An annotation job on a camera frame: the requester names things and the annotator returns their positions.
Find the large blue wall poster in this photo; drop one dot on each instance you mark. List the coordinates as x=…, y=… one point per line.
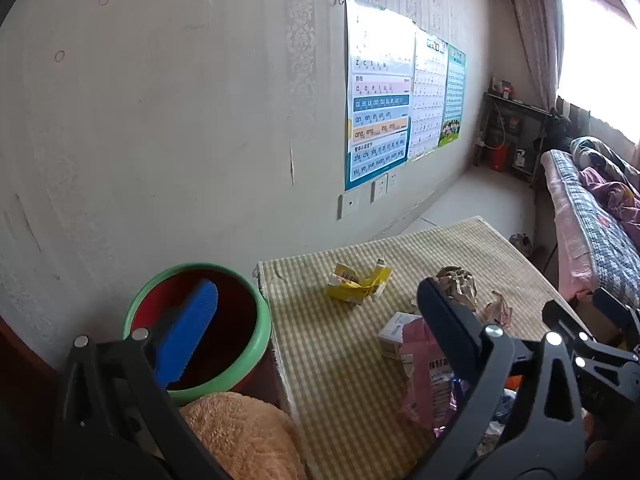
x=377, y=110

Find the bright window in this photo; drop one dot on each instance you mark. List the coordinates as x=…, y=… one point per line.
x=600, y=50

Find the checked tablecloth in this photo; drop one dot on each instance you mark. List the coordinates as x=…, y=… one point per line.
x=330, y=360

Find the clear blue plastic wrapper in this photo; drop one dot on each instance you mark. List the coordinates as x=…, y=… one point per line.
x=492, y=420

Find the crumpled pink paper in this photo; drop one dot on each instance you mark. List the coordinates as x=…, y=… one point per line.
x=497, y=307

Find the crumpled brown paper ball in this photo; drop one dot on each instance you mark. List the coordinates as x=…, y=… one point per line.
x=462, y=282

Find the pink plastic wrapper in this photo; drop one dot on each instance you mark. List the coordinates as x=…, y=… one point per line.
x=430, y=375

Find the white carton with pink print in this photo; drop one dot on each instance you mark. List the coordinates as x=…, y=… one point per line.
x=395, y=335

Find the dark wooden cabinet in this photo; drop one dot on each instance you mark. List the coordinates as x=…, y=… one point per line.
x=22, y=410

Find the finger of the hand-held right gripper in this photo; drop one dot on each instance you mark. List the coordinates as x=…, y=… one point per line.
x=570, y=327
x=617, y=315

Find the floral blanket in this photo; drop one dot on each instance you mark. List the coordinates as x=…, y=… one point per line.
x=610, y=180

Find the white wall plate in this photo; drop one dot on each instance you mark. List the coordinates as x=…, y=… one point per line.
x=348, y=205

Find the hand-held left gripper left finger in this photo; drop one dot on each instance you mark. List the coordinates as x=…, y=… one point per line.
x=185, y=330

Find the red box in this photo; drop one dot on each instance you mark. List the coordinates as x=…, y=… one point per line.
x=499, y=156

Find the yellow wrapper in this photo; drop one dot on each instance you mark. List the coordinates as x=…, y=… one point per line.
x=350, y=287

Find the narrow green wall poster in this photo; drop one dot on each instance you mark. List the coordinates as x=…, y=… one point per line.
x=452, y=95

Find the small white wall socket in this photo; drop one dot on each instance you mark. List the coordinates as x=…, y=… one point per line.
x=393, y=180

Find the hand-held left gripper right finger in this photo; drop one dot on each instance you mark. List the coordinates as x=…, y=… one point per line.
x=450, y=325

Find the patterned curtain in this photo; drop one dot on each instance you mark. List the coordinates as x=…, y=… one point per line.
x=535, y=25

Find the pair of shoes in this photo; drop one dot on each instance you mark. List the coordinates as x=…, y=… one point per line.
x=521, y=244

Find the bed with checked sheet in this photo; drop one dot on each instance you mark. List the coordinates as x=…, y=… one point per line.
x=575, y=220

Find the white grid wall poster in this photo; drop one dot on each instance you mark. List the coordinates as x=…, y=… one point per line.
x=427, y=100

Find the green rimmed red bin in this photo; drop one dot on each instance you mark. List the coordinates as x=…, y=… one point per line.
x=235, y=355

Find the dark metal shelf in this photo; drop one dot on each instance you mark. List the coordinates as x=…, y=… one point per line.
x=510, y=120

